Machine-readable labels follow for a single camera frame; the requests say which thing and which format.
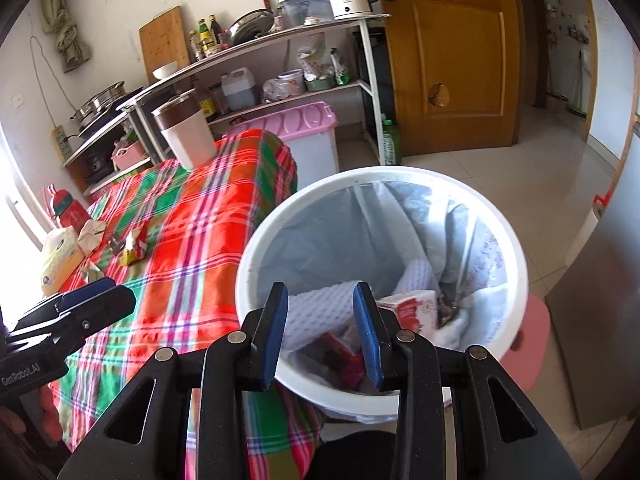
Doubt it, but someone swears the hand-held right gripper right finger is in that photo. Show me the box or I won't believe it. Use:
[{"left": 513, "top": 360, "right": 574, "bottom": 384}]
[{"left": 351, "top": 281, "right": 581, "bottom": 480}]

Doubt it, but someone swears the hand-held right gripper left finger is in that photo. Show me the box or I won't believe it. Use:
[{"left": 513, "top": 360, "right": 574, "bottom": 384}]
[{"left": 56, "top": 282, "right": 291, "bottom": 480}]

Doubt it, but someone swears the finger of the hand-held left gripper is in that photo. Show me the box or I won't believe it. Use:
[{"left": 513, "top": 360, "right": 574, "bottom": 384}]
[
  {"left": 12, "top": 277, "right": 117, "bottom": 332},
  {"left": 7, "top": 285, "right": 138, "bottom": 356}
]

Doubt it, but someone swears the large white foam net sleeve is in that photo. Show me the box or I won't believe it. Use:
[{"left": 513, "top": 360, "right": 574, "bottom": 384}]
[{"left": 287, "top": 280, "right": 366, "bottom": 357}]

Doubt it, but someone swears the white plastic bin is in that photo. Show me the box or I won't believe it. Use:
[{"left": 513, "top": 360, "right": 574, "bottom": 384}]
[{"left": 235, "top": 166, "right": 530, "bottom": 418}]

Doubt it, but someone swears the yellow tissue pack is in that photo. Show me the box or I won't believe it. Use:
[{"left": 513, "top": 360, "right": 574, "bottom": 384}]
[{"left": 40, "top": 227, "right": 86, "bottom": 297}]

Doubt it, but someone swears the crumpled white paper bag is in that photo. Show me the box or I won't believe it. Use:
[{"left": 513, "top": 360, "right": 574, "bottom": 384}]
[{"left": 77, "top": 219, "right": 109, "bottom": 259}]

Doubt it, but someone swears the red water bottle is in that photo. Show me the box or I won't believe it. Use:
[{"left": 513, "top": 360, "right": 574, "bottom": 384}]
[{"left": 44, "top": 183, "right": 92, "bottom": 234}]

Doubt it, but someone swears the window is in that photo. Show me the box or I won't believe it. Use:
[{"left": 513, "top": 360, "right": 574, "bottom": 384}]
[{"left": 0, "top": 125, "right": 47, "bottom": 252}]

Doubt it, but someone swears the grey bin liner bag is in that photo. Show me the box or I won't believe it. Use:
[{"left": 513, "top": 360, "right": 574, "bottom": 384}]
[{"left": 254, "top": 179, "right": 512, "bottom": 421}]

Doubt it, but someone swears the pink plastic basket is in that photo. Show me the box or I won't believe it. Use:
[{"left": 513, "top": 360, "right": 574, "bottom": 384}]
[{"left": 111, "top": 139, "right": 146, "bottom": 171}]

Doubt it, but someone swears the white power strip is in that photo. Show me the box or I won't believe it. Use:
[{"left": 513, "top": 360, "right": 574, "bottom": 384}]
[{"left": 50, "top": 125, "right": 71, "bottom": 159}]

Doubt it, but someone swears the low white stove shelf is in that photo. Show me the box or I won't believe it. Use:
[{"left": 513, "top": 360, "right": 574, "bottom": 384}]
[{"left": 62, "top": 109, "right": 167, "bottom": 197}]

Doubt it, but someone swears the pink plastic stool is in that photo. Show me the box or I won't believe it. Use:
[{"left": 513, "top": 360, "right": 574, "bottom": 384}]
[{"left": 510, "top": 292, "right": 552, "bottom": 397}]

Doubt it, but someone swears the white brown tumbler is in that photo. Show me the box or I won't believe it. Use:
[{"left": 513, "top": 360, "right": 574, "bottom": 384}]
[{"left": 151, "top": 89, "right": 217, "bottom": 171}]

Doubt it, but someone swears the black induction cooker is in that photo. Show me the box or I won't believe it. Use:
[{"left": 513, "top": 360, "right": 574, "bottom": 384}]
[{"left": 75, "top": 87, "right": 159, "bottom": 139}]

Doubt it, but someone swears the steel steamer pot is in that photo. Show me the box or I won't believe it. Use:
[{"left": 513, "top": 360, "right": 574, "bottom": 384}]
[{"left": 69, "top": 81, "right": 129, "bottom": 124}]

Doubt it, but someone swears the pink lid storage box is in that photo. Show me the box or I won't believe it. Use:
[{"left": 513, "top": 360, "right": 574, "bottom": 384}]
[{"left": 222, "top": 101, "right": 341, "bottom": 177}]

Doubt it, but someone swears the grey cabinet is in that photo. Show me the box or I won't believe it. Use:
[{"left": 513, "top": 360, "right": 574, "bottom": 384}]
[{"left": 545, "top": 199, "right": 640, "bottom": 432}]

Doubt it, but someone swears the crumpled clear plastic bag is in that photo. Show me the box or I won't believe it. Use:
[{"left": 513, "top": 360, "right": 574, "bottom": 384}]
[{"left": 261, "top": 77, "right": 286, "bottom": 104}]

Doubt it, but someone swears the dark liquid jug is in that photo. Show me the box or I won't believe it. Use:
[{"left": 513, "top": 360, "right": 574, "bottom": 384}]
[{"left": 220, "top": 67, "right": 259, "bottom": 111}]

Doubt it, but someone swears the hanging grey cloth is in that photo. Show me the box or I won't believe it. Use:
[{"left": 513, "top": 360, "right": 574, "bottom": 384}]
[{"left": 39, "top": 0, "right": 94, "bottom": 74}]

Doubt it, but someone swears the white plastic tub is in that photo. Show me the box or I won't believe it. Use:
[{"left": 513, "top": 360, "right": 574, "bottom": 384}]
[{"left": 277, "top": 69, "right": 307, "bottom": 94}]

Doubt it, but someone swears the wooden cutting board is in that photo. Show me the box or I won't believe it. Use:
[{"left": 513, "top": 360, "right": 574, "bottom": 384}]
[{"left": 138, "top": 6, "right": 194, "bottom": 86}]

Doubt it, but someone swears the green label sauce bottle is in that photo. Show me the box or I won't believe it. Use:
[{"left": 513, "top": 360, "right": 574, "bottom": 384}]
[{"left": 197, "top": 18, "right": 215, "bottom": 57}]

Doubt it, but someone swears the green bowl with packets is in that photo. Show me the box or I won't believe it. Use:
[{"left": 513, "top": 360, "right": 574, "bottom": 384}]
[{"left": 297, "top": 42, "right": 351, "bottom": 92}]

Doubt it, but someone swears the wooden door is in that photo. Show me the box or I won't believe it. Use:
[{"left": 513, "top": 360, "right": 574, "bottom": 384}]
[{"left": 372, "top": 0, "right": 527, "bottom": 162}]

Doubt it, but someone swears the white curved shelf unit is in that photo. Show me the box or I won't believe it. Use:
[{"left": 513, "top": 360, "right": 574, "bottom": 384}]
[{"left": 117, "top": 11, "right": 394, "bottom": 167}]

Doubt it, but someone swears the steel pan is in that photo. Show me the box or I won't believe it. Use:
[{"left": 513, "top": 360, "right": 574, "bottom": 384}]
[{"left": 227, "top": 7, "right": 276, "bottom": 46}]

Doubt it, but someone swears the mop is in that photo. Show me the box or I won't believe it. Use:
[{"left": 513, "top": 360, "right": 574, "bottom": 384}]
[{"left": 565, "top": 50, "right": 591, "bottom": 116}]

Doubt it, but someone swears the clear plastic storage container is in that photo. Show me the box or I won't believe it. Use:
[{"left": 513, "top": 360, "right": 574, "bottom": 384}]
[{"left": 276, "top": 0, "right": 334, "bottom": 26}]

